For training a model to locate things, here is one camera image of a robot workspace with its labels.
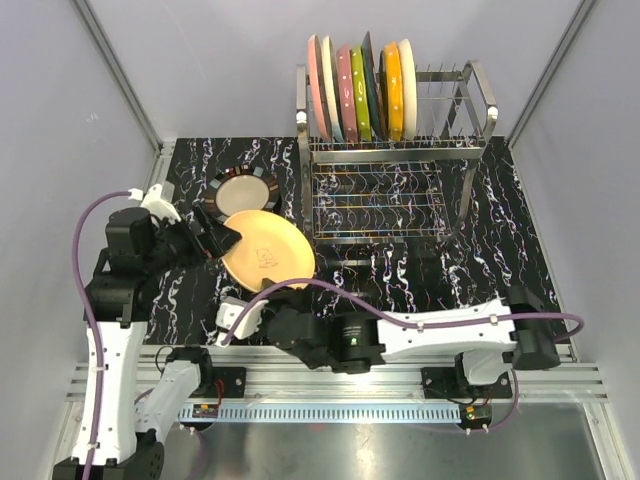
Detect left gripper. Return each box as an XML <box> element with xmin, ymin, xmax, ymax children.
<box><xmin>143</xmin><ymin>202</ymin><xmax>241</xmax><ymax>277</ymax></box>

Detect black striped bottom plate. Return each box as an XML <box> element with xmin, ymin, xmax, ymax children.
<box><xmin>204</xmin><ymin>165</ymin><xmax>282</xmax><ymax>223</ymax></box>

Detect tan yellow plate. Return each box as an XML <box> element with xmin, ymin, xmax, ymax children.
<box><xmin>221</xmin><ymin>210</ymin><xmax>316</xmax><ymax>293</ymax></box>

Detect cream and blue plate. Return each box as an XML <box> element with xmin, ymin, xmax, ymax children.
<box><xmin>321</xmin><ymin>35</ymin><xmax>345</xmax><ymax>143</ymax></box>

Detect green dotted scalloped plate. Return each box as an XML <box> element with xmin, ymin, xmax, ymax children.
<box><xmin>350</xmin><ymin>46</ymin><xmax>373</xmax><ymax>142</ymax></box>

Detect cream and pink plate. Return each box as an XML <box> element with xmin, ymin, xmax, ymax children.
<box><xmin>307</xmin><ymin>34</ymin><xmax>331</xmax><ymax>143</ymax></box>

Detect pink dotted scalloped plate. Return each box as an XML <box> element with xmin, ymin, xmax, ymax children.
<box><xmin>336</xmin><ymin>44</ymin><xmax>359</xmax><ymax>144</ymax></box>

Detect teal plate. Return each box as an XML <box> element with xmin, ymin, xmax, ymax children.
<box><xmin>361</xmin><ymin>31</ymin><xmax>386</xmax><ymax>140</ymax></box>

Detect orange dotted scalloped plate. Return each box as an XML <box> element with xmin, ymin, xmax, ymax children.
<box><xmin>379</xmin><ymin>42</ymin><xmax>404</xmax><ymax>142</ymax></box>

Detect white bear print plate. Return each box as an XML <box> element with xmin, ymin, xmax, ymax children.
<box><xmin>398</xmin><ymin>39</ymin><xmax>418</xmax><ymax>141</ymax></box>

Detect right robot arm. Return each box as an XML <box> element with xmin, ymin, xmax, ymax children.
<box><xmin>265</xmin><ymin>286</ymin><xmax>560</xmax><ymax>397</ymax></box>

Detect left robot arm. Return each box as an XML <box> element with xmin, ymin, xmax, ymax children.
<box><xmin>52</xmin><ymin>205</ymin><xmax>242</xmax><ymax>479</ymax></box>

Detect steel dish rack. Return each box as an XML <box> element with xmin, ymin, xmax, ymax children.
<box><xmin>296</xmin><ymin>60</ymin><xmax>499</xmax><ymax>268</ymax></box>

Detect black marble mat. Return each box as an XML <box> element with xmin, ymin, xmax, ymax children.
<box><xmin>146</xmin><ymin>136</ymin><xmax>558</xmax><ymax>345</ymax></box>

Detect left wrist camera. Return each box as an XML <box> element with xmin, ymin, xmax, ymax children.
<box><xmin>128</xmin><ymin>182</ymin><xmax>182</xmax><ymax>224</ymax></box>

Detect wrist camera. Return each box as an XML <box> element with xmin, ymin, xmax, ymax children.
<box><xmin>215</xmin><ymin>297</ymin><xmax>267</xmax><ymax>347</ymax></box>
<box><xmin>128</xmin><ymin>182</ymin><xmax>182</xmax><ymax>224</ymax></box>

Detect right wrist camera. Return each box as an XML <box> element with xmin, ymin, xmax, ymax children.
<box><xmin>215</xmin><ymin>297</ymin><xmax>267</xmax><ymax>347</ymax></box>

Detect aluminium mounting rail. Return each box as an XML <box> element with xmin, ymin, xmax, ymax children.
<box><xmin>64</xmin><ymin>344</ymin><xmax>609</xmax><ymax>404</ymax></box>

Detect left aluminium frame post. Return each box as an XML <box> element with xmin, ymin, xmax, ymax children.
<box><xmin>69</xmin><ymin>0</ymin><xmax>176</xmax><ymax>161</ymax></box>

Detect aluminium frame post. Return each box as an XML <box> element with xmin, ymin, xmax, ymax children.
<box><xmin>507</xmin><ymin>0</ymin><xmax>599</xmax><ymax>149</ymax></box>
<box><xmin>69</xmin><ymin>0</ymin><xmax>176</xmax><ymax>161</ymax></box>

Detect slotted cable duct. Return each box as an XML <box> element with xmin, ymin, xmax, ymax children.
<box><xmin>170</xmin><ymin>403</ymin><xmax>461</xmax><ymax>425</ymax></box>

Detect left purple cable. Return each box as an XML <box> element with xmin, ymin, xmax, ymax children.
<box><xmin>74</xmin><ymin>189</ymin><xmax>209</xmax><ymax>480</ymax></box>

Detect right aluminium frame post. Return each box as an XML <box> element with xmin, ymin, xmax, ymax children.
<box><xmin>507</xmin><ymin>0</ymin><xmax>599</xmax><ymax>149</ymax></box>

